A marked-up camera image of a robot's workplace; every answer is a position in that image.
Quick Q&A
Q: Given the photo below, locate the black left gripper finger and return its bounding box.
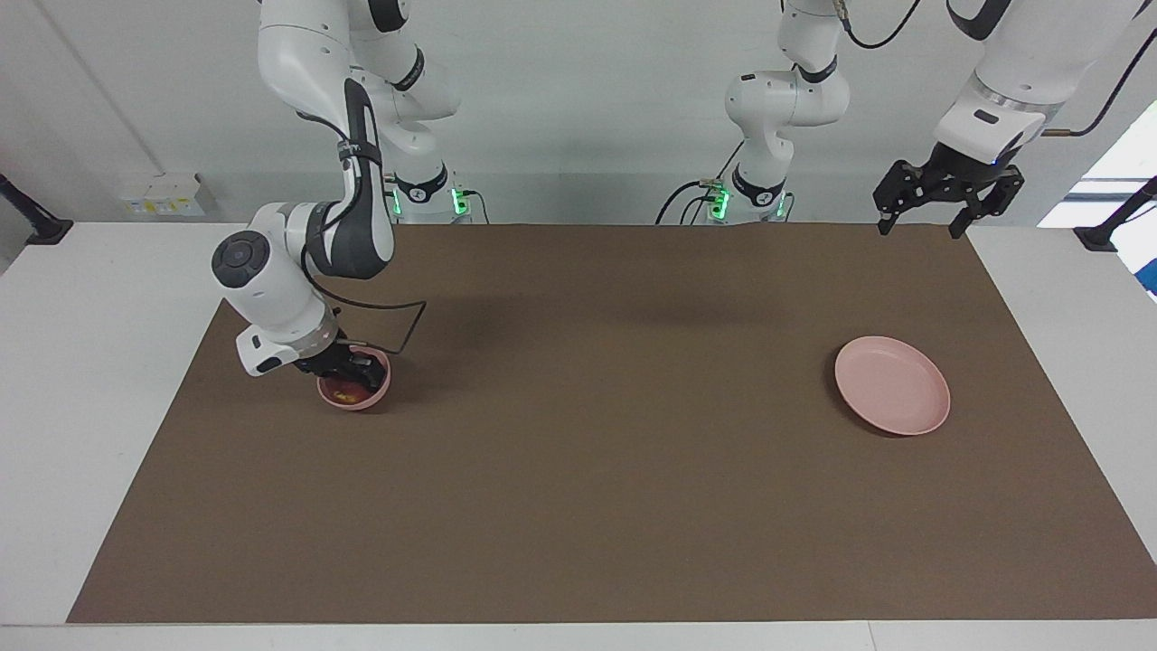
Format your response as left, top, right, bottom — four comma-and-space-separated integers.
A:
871, 159, 942, 237
947, 165, 1026, 241

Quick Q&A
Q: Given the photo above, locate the pink bowl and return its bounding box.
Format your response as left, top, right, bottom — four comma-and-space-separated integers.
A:
316, 346, 392, 411

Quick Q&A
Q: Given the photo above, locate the pink plate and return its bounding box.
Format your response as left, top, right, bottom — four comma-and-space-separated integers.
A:
833, 335, 952, 437

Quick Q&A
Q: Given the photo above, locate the black clamp stand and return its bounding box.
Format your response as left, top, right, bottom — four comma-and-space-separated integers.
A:
1074, 176, 1157, 252
0, 172, 75, 247

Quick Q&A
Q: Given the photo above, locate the brown table mat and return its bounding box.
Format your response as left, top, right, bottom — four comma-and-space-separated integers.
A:
66, 223, 1157, 625

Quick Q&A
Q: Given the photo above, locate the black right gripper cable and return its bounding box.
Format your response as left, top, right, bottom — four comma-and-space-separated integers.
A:
303, 258, 428, 355

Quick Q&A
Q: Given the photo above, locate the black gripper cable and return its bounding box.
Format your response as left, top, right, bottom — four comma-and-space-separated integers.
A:
839, 0, 1157, 139
303, 258, 428, 355

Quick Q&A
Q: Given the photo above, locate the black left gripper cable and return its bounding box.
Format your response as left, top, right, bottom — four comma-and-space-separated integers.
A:
839, 0, 1157, 139

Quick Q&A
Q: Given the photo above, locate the white wall socket box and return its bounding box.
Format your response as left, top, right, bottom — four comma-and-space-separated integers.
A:
118, 172, 207, 218

